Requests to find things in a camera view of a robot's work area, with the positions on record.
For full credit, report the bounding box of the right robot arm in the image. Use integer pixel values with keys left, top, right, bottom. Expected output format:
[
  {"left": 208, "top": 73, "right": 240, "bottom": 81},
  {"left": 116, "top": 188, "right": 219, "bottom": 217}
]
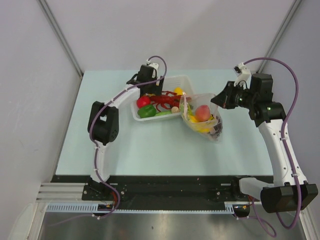
[{"left": 210, "top": 73, "right": 319, "bottom": 213}]

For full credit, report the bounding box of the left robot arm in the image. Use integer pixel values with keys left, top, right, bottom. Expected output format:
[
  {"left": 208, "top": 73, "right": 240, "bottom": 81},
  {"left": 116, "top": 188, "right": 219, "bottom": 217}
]
[{"left": 87, "top": 62, "right": 165, "bottom": 200}]

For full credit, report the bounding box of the red tomato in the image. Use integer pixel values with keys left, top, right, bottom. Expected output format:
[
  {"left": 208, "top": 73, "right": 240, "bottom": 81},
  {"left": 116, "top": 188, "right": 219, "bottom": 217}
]
[{"left": 136, "top": 95, "right": 151, "bottom": 109}]

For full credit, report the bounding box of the beige garlic bulb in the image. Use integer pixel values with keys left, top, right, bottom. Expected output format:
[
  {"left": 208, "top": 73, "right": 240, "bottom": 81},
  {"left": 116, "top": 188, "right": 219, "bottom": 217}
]
[{"left": 171, "top": 106, "right": 180, "bottom": 114}]

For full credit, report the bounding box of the yellow lemon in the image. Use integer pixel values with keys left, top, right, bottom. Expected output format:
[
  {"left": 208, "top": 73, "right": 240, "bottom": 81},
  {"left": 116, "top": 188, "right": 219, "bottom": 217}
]
[{"left": 173, "top": 87, "right": 186, "bottom": 96}]

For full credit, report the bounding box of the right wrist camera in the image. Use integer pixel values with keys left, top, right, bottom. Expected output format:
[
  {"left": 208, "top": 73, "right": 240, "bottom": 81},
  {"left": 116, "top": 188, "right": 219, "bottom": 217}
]
[{"left": 234, "top": 62, "right": 251, "bottom": 87}]

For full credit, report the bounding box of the green bell pepper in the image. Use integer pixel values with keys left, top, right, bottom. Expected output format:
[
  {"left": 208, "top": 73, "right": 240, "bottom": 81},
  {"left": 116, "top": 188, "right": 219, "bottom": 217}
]
[{"left": 137, "top": 104, "right": 157, "bottom": 119}]

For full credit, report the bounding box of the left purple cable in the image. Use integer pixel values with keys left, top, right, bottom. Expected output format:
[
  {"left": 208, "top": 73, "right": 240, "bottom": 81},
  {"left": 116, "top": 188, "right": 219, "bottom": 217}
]
[{"left": 89, "top": 55, "right": 168, "bottom": 218}]

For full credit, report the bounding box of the pink peach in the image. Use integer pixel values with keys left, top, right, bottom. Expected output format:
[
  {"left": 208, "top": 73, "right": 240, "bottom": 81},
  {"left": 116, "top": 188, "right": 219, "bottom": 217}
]
[{"left": 194, "top": 104, "right": 211, "bottom": 122}]

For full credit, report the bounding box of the clear zip top bag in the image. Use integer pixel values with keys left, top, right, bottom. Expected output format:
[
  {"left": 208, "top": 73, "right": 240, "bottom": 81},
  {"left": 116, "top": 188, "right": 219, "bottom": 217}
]
[{"left": 179, "top": 92, "right": 223, "bottom": 142}]

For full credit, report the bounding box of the purple grape bunch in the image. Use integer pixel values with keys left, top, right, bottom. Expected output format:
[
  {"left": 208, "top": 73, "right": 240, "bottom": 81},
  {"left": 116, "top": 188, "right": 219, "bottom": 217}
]
[{"left": 208, "top": 121, "right": 223, "bottom": 140}]

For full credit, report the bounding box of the yellow banana bunch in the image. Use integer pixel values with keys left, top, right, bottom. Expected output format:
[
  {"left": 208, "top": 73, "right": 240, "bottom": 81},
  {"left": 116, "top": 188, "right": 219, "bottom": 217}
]
[{"left": 187, "top": 114, "right": 218, "bottom": 134}]

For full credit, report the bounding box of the white green celery stalk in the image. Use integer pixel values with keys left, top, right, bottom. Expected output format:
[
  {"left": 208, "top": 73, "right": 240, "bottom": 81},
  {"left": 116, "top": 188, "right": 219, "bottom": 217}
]
[{"left": 179, "top": 102, "right": 194, "bottom": 116}]

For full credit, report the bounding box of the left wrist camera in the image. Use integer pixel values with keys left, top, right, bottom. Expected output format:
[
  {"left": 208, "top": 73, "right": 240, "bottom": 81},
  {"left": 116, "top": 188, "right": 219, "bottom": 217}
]
[{"left": 146, "top": 59, "right": 159, "bottom": 78}]

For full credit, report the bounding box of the red crayfish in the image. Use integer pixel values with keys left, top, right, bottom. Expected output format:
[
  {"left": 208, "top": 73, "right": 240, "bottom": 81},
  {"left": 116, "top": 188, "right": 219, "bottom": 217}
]
[{"left": 149, "top": 91, "right": 182, "bottom": 112}]

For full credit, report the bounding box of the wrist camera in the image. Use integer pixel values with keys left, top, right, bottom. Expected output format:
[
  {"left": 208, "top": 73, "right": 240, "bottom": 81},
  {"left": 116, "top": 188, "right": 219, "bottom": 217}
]
[
  {"left": 146, "top": 59, "right": 159, "bottom": 78},
  {"left": 234, "top": 62, "right": 251, "bottom": 87}
]

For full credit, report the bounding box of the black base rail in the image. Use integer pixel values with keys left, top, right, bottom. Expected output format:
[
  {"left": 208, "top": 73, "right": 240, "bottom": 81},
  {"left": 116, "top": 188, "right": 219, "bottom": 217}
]
[{"left": 52, "top": 174, "right": 276, "bottom": 212}]

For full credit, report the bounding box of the green cucumber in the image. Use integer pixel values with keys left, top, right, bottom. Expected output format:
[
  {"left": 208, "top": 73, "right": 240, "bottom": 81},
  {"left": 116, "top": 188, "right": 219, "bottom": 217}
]
[{"left": 154, "top": 111, "right": 172, "bottom": 117}]

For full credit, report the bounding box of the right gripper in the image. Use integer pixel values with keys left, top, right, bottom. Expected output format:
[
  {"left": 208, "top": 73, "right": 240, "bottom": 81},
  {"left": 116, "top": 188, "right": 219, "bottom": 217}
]
[{"left": 211, "top": 81, "right": 257, "bottom": 110}]

